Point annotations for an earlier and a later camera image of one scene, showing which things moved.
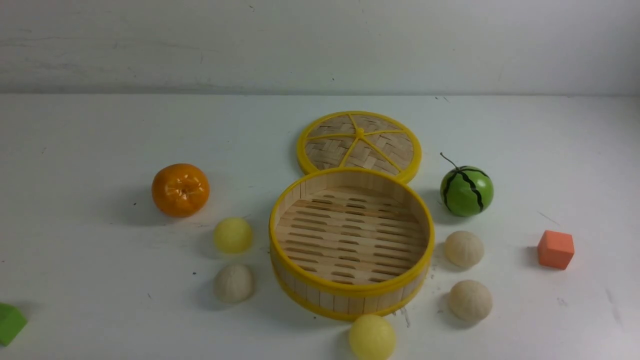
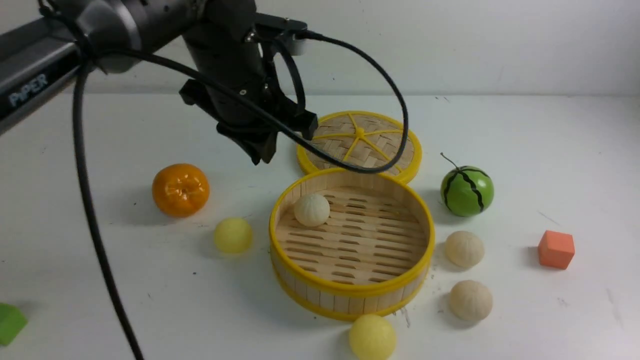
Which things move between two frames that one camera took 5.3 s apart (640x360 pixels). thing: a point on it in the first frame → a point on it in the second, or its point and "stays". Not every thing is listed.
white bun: x=470 y=300 stays
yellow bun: x=233 y=235 stays
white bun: x=234 y=283 → x=311 y=210
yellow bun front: x=372 y=337 stays
